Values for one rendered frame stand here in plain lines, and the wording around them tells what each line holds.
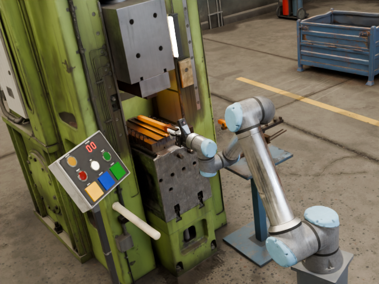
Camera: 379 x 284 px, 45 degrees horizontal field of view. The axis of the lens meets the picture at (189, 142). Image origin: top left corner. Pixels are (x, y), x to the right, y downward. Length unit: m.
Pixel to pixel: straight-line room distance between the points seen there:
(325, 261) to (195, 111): 1.32
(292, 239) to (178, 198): 1.02
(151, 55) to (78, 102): 0.47
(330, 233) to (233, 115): 0.67
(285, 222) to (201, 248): 1.24
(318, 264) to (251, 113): 0.76
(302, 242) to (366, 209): 1.70
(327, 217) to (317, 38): 4.51
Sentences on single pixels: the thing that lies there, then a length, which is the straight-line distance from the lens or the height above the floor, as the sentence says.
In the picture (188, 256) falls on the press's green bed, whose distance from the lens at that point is 3.11.
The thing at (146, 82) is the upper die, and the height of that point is 1.35.
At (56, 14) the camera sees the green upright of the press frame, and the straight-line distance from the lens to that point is 2.42.
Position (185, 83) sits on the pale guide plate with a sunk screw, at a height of 1.21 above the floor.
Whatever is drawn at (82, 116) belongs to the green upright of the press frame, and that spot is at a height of 1.24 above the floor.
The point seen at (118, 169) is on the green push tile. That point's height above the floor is 1.01.
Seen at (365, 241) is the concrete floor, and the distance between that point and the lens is 3.38.
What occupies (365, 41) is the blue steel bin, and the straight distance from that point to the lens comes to 5.98.
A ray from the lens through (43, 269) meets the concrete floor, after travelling 3.57.
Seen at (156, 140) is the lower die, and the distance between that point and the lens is 2.67.
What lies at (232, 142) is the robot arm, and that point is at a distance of 2.35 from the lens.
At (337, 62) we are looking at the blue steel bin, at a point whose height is 0.21.
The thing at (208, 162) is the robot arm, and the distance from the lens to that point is 2.43.
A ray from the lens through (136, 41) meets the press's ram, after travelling 2.47.
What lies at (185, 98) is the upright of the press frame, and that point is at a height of 1.10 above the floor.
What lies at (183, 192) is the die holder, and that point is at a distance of 2.84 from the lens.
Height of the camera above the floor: 2.11
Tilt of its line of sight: 26 degrees down
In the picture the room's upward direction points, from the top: 9 degrees counter-clockwise
